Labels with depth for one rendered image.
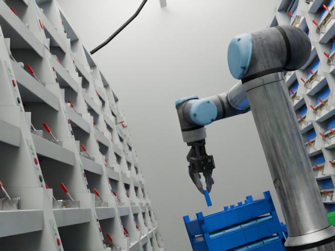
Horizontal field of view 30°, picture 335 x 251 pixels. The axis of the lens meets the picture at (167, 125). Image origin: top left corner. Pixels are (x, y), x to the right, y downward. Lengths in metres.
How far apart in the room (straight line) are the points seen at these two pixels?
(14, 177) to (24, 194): 0.05
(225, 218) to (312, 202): 0.71
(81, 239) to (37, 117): 0.44
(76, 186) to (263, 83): 0.81
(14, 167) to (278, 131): 0.68
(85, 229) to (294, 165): 0.81
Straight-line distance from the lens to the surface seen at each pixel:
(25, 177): 1.47
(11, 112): 1.49
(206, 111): 2.19
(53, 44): 2.94
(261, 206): 2.39
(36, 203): 1.46
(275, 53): 1.69
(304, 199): 1.66
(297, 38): 1.73
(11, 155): 1.48
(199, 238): 2.41
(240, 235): 2.35
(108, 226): 2.85
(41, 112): 2.20
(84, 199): 2.15
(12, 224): 1.22
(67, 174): 2.16
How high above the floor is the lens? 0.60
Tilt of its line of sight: 7 degrees up
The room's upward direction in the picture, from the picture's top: 17 degrees counter-clockwise
